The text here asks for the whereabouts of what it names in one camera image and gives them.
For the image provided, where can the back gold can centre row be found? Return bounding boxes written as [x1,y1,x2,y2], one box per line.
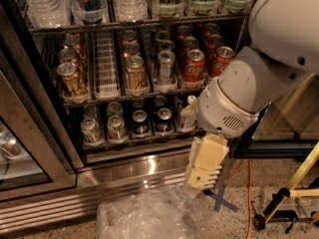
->
[121,30,139,45]

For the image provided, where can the back right blue pepsi can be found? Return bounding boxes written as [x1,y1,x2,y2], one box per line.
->
[154,96,167,112]

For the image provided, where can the front right blue pepsi can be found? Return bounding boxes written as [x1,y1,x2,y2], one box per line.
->
[156,108,172,132]

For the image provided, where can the front right orange cola can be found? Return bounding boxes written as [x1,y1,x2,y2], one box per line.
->
[208,46,235,78]

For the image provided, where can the stainless steel fridge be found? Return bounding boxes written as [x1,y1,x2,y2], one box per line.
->
[0,0,287,235]

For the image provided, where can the slim silver can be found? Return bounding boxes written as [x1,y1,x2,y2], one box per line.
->
[159,40,175,51]
[158,50,175,86]
[156,30,170,45]

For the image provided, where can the middle right red cola can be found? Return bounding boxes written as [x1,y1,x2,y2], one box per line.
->
[204,34,224,57]

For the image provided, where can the back left blue pepsi can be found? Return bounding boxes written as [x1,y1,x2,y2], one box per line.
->
[132,98,146,111]

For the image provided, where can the front slim silver can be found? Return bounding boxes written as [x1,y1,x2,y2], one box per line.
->
[158,50,175,86]

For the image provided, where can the middle slim silver can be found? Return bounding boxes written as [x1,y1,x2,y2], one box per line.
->
[159,40,175,51]

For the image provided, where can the blue pepsi can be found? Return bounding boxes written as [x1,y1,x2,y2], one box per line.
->
[132,98,146,111]
[133,110,149,135]
[154,96,167,112]
[156,108,172,132]

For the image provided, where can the back left red cola can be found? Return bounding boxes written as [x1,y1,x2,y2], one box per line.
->
[175,25,192,43]

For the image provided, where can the middle left red cola can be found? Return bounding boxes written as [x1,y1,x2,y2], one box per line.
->
[181,36,199,55]

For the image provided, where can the front gold can left row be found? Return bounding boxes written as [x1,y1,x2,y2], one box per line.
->
[57,62,88,98]

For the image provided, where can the open glass fridge door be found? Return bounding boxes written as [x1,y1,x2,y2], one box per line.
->
[228,0,319,159]

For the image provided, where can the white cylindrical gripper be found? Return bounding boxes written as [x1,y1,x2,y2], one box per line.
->
[180,78,259,190]

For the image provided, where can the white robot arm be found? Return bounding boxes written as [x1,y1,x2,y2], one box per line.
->
[182,0,319,189]

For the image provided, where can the empty white wire can tray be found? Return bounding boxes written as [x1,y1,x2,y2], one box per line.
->
[93,31,121,101]

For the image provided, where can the orange extension cable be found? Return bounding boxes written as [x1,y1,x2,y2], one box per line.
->
[226,158,254,239]

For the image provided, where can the middle gold can centre row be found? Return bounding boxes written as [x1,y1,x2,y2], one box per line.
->
[124,44,141,58]

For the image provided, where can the front gold can centre row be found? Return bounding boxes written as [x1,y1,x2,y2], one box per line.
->
[125,56,148,90]

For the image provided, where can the red cola can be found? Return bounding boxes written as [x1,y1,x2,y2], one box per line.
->
[204,34,224,57]
[175,25,192,43]
[181,36,199,55]
[182,49,205,83]
[200,23,219,40]

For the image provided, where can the gold can row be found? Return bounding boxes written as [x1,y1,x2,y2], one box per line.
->
[57,62,88,98]
[63,34,88,68]
[125,56,148,90]
[58,48,87,79]
[124,44,141,58]
[121,30,139,45]

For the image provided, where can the back left clear can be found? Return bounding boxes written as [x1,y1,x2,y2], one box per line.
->
[83,105,101,120]

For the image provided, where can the blue tape cross mark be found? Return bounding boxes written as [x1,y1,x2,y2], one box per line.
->
[204,187,238,213]

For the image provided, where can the front left clear green can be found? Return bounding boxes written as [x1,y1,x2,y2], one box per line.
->
[81,118,105,145]

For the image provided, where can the front left red cola can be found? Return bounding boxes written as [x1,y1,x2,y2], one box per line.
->
[182,49,205,83]

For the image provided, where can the blue red bull can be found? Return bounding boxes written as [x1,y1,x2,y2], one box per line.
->
[76,0,106,24]

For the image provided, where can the back slim silver can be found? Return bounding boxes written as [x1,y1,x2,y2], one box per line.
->
[156,30,170,45]

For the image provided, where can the left brown juice bottle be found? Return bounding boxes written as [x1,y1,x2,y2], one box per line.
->
[176,95,196,132]

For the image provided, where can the back gold can left row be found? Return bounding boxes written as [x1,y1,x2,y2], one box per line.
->
[63,34,88,68]

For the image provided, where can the left closed fridge door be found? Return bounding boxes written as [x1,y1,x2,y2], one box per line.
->
[0,56,76,202]

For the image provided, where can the middle gold can left row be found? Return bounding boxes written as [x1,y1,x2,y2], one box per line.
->
[58,48,87,79]

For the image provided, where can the front left blue pepsi can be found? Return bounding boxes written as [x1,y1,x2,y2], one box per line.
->
[133,110,149,135]

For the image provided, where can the back right red cola can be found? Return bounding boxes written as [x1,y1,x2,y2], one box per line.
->
[200,23,219,40]

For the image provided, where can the yellow black tripod stand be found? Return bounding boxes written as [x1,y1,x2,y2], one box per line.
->
[252,142,319,234]

